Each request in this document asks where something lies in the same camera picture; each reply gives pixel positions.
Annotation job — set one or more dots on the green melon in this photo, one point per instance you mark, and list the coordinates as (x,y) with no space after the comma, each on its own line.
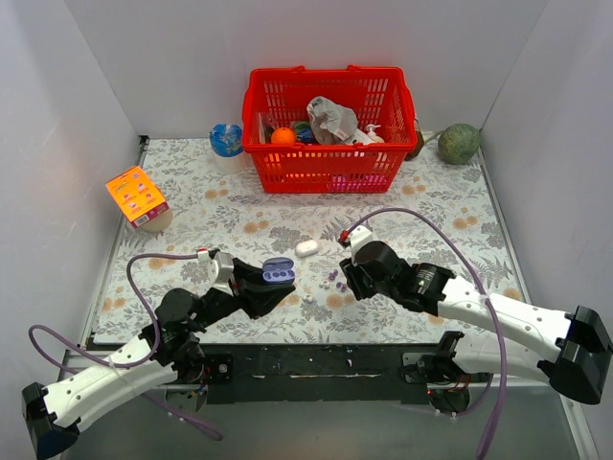
(458,143)

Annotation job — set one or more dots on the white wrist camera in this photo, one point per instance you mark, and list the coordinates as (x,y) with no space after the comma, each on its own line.
(355,239)
(221,267)

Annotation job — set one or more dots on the orange fruit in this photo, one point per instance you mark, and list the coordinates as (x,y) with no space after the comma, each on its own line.
(283,136)

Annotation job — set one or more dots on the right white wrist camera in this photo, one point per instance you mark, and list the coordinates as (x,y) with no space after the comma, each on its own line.
(355,239)

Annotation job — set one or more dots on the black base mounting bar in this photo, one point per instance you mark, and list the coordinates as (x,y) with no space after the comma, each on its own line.
(300,373)

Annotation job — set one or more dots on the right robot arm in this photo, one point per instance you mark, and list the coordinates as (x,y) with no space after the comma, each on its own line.
(569,350)

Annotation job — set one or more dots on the white pump bottle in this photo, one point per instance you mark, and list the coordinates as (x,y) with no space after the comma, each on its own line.
(367,136)

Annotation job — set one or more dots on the white earbud charging case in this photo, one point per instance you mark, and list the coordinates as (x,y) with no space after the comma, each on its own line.
(305,249)

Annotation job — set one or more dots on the orange snack box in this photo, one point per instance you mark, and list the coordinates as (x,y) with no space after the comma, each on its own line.
(137,197)

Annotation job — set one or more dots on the green blue item in basket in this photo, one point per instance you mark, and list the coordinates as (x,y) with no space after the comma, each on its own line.
(303,133)

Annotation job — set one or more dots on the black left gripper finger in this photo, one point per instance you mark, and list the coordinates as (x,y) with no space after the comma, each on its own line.
(246,275)
(258,301)

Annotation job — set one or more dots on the blue lidded white cup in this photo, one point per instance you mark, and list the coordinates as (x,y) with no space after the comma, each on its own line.
(227,147)

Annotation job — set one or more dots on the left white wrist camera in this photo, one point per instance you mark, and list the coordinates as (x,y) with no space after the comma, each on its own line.
(221,267)

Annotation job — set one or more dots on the beige round container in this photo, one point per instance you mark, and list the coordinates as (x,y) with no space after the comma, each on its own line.
(159,223)

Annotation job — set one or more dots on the red plastic shopping basket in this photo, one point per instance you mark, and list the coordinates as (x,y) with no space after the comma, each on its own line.
(277,97)

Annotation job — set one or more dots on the purple earbud charging case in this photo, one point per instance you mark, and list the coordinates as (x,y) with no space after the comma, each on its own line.
(278,270)

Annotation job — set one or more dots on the crumpled grey plastic bag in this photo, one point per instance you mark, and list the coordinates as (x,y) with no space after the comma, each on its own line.
(331,123)

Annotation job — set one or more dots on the floral patterned table mat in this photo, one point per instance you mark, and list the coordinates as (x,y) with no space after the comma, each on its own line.
(432,213)

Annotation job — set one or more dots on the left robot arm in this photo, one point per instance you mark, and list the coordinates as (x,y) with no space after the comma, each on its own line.
(165,351)

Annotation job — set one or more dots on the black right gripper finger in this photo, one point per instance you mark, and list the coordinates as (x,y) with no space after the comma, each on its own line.
(347,267)
(359,289)

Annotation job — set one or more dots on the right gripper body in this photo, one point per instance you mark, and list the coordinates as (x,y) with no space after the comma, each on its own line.
(359,277)

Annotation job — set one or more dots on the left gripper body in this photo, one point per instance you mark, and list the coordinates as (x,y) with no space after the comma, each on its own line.
(244,291)

